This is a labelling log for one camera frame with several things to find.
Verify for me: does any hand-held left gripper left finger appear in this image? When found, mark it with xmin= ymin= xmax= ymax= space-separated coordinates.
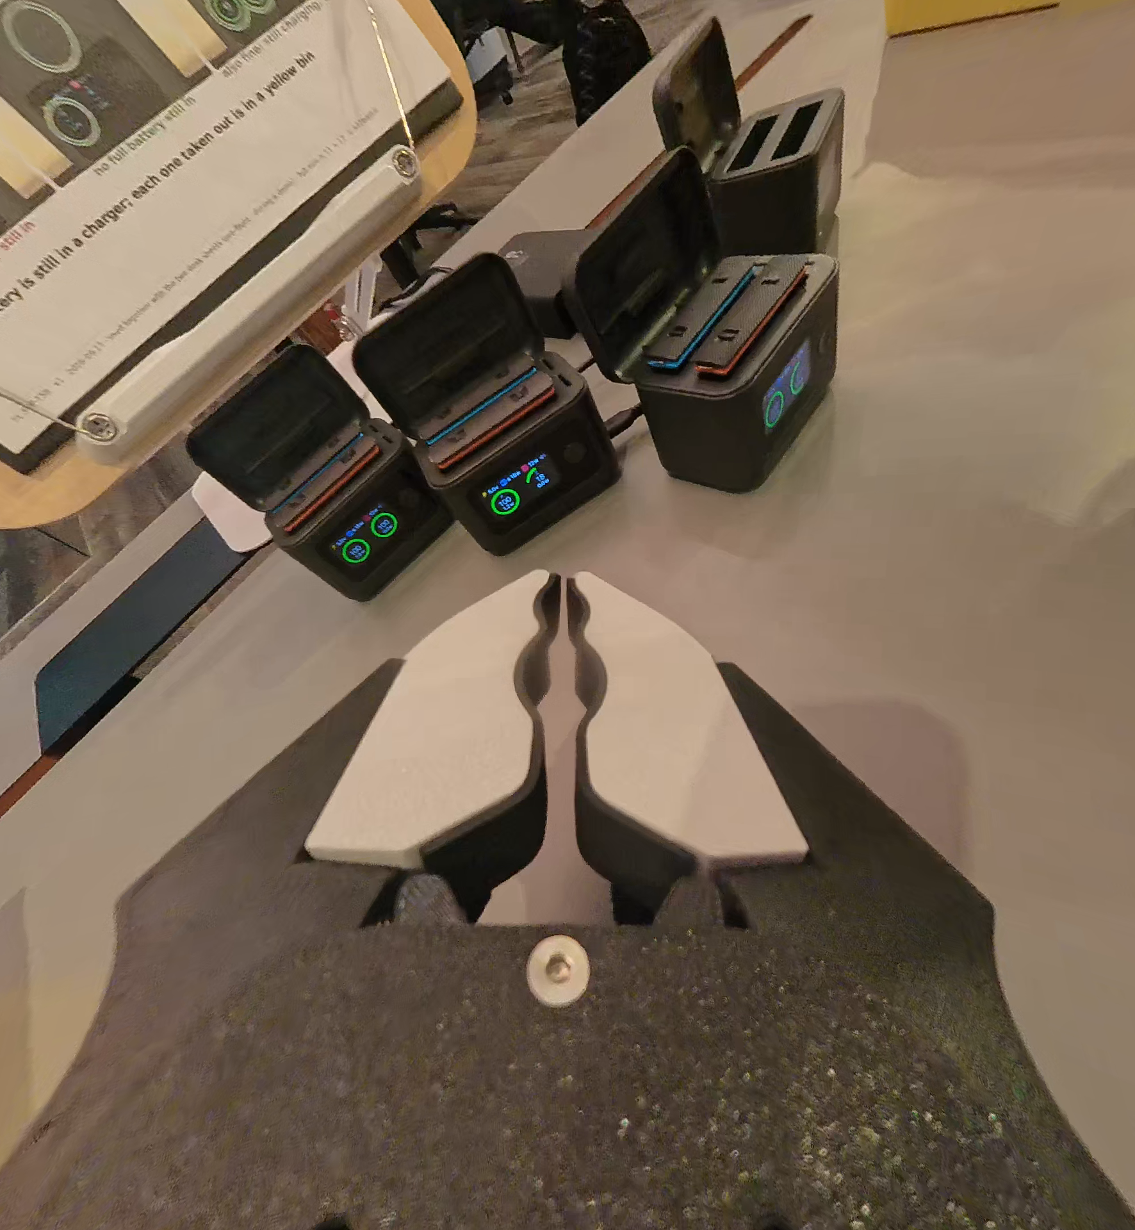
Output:
xmin=304 ymin=571 xmax=563 ymax=868

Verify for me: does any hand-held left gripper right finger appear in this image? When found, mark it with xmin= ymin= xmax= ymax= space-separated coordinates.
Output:
xmin=564 ymin=571 xmax=814 ymax=877

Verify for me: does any red-edged black battery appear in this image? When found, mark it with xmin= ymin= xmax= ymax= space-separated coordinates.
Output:
xmin=692 ymin=279 xmax=813 ymax=380
xmin=275 ymin=447 xmax=389 ymax=536
xmin=433 ymin=398 xmax=560 ymax=475

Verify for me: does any black battery charger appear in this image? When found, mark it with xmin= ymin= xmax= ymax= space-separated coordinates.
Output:
xmin=188 ymin=346 xmax=458 ymax=605
xmin=352 ymin=256 xmax=624 ymax=560
xmin=648 ymin=15 xmax=851 ymax=262
xmin=571 ymin=149 xmax=843 ymax=495

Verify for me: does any black usb hub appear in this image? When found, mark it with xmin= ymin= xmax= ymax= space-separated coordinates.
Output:
xmin=500 ymin=227 xmax=618 ymax=311

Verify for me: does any yellow plastic bin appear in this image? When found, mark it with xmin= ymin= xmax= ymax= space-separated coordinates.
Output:
xmin=885 ymin=0 xmax=1060 ymax=38

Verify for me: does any wooden sign board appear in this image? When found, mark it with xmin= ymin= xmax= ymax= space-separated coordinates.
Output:
xmin=0 ymin=0 xmax=478 ymax=532

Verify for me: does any instruction board on stand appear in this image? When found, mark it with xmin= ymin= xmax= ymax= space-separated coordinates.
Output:
xmin=0 ymin=0 xmax=465 ymax=474

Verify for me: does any black backpack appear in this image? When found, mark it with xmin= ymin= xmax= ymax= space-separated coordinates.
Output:
xmin=558 ymin=0 xmax=657 ymax=128

